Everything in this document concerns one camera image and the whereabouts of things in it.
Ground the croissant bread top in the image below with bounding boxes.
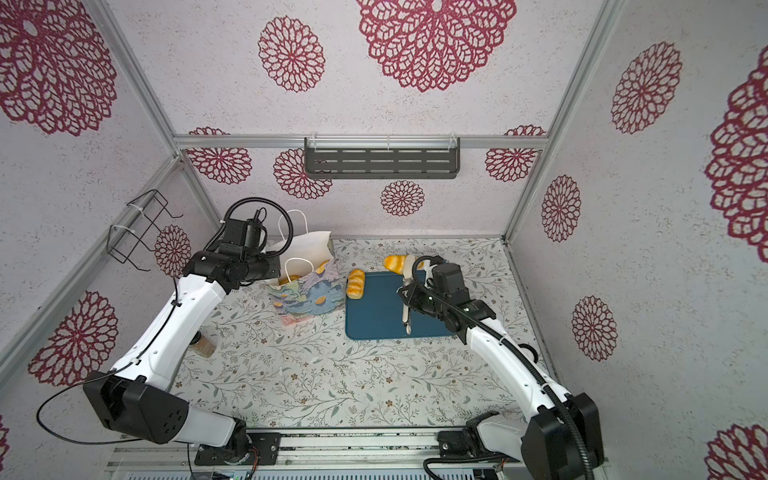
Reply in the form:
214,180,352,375
383,255,407,276

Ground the striped bread roll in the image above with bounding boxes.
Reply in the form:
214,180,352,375
346,269,366,300

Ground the floral paper gift bag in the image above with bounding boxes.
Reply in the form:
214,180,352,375
266,211,345,326

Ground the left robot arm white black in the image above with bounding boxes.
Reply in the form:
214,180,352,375
83,251,280,464

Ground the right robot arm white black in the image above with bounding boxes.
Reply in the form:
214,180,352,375
384,255,604,479

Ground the teal serving tray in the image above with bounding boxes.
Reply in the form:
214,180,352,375
345,271,452,341

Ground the tape roll on table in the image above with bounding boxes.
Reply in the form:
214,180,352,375
518,343,539,363

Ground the brown spice bottle black cap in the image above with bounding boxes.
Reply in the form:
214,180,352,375
189,331,217,358

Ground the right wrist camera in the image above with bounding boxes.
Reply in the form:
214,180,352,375
426,256,471,305

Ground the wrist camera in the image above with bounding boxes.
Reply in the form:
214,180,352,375
426,256,471,305
220,218,267,254

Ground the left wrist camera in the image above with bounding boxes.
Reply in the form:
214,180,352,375
220,218,267,254

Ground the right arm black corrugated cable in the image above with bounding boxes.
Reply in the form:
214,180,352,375
410,255,596,480

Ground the black wire wall rack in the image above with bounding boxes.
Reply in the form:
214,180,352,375
105,189,183,273

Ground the grey wall shelf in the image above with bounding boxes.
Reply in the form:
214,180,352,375
303,136,461,180

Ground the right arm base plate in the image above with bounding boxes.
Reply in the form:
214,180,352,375
437,428,521,461

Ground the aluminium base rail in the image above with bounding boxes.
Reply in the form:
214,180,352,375
104,427,613,480

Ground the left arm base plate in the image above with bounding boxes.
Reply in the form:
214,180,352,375
193,430,282,466

